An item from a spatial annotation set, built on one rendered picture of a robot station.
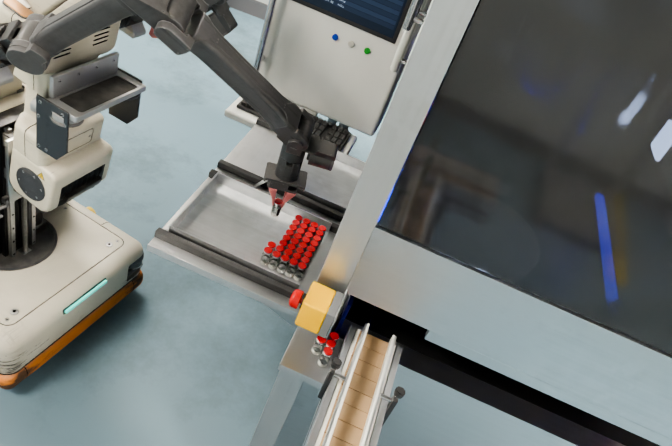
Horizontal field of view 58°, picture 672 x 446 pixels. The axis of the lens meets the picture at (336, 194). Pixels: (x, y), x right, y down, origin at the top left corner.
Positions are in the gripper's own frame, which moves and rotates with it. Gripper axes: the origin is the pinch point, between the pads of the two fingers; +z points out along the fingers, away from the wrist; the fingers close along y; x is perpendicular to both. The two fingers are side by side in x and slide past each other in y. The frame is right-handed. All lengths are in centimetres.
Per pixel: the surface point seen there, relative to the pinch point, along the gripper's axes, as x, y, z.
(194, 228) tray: -5.9, -18.3, 9.7
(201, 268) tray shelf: -18.1, -13.8, 10.0
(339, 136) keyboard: 65, 18, 16
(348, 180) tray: 31.5, 20.7, 10.1
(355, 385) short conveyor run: -44, 23, 6
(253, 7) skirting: 336, -40, 90
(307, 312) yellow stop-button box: -35.4, 9.9, -2.6
